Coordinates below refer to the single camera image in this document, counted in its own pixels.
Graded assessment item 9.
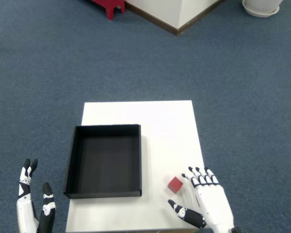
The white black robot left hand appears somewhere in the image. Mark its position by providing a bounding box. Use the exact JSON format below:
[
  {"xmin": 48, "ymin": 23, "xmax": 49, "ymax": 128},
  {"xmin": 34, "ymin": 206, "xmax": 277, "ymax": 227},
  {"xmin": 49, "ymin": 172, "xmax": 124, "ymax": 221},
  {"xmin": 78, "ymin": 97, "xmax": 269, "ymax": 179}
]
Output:
[{"xmin": 16, "ymin": 159, "xmax": 56, "ymax": 233}]

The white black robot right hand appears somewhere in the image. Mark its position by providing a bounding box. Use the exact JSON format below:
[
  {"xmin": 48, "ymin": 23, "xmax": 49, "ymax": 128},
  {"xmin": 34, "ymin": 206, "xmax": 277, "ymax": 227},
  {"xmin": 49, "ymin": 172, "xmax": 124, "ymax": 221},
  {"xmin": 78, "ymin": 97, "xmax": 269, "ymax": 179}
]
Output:
[{"xmin": 168, "ymin": 166, "xmax": 234, "ymax": 233}]

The small red cube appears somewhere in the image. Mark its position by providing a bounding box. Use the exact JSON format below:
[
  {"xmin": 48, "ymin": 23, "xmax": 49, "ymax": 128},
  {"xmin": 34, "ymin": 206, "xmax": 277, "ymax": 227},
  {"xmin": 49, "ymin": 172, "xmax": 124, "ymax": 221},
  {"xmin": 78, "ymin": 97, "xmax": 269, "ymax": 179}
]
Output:
[{"xmin": 167, "ymin": 176, "xmax": 184, "ymax": 195}]

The black open cardboard box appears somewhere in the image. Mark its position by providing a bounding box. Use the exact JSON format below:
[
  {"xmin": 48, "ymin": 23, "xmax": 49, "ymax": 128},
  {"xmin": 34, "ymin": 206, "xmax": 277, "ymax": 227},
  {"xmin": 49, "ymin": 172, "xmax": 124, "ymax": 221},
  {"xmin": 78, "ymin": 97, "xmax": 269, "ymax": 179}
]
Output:
[{"xmin": 63, "ymin": 124, "xmax": 143, "ymax": 200}]

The dark brown baseboard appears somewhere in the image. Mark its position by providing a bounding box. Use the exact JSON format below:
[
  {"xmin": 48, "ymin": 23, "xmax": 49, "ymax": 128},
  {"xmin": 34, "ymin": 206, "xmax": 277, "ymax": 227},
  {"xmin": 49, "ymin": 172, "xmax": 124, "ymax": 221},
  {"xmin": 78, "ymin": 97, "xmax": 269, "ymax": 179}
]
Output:
[{"xmin": 125, "ymin": 0, "xmax": 226, "ymax": 37}]

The white pot saucer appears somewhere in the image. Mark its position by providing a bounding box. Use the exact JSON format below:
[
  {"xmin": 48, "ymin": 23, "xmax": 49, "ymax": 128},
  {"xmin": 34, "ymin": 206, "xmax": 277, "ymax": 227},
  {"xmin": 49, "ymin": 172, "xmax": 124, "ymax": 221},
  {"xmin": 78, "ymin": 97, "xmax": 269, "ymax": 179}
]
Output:
[{"xmin": 242, "ymin": 0, "xmax": 280, "ymax": 17}]

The white plant pot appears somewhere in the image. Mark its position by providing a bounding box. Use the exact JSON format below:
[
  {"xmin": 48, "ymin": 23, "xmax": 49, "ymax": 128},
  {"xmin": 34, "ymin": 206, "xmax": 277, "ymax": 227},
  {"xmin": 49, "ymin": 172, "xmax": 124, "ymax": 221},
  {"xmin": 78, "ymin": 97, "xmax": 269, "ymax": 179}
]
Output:
[{"xmin": 244, "ymin": 0, "xmax": 283, "ymax": 10}]

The red plastic stool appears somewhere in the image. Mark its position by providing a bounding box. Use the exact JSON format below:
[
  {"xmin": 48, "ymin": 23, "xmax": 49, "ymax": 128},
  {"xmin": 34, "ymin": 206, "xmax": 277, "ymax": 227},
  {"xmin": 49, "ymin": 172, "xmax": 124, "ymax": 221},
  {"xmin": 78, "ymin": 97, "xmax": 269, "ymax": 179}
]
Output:
[{"xmin": 92, "ymin": 0, "xmax": 126, "ymax": 20}]

